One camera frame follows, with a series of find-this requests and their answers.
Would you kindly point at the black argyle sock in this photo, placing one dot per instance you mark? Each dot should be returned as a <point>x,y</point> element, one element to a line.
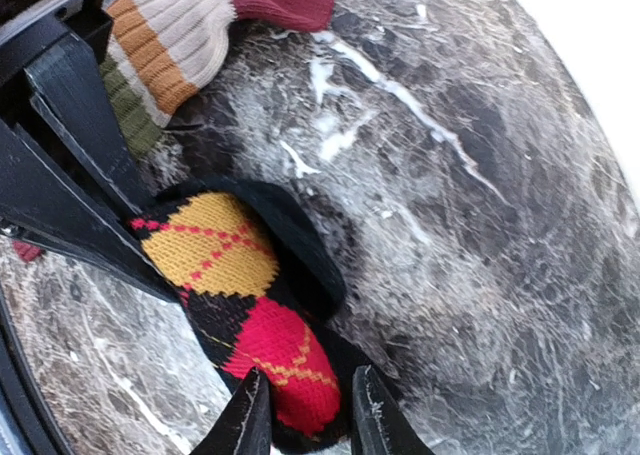
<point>258,289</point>

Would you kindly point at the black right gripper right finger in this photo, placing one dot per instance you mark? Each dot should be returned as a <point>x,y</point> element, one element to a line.
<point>379,426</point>

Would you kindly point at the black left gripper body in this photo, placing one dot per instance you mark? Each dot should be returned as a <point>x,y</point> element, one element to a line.
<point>33,31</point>

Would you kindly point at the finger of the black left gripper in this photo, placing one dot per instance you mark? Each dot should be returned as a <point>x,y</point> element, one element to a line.
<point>52,211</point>
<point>69,95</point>

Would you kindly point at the beige striped sock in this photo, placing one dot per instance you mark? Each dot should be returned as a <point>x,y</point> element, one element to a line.
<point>162,52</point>

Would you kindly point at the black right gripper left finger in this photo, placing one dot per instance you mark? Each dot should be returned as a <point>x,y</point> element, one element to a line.
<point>244,426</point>

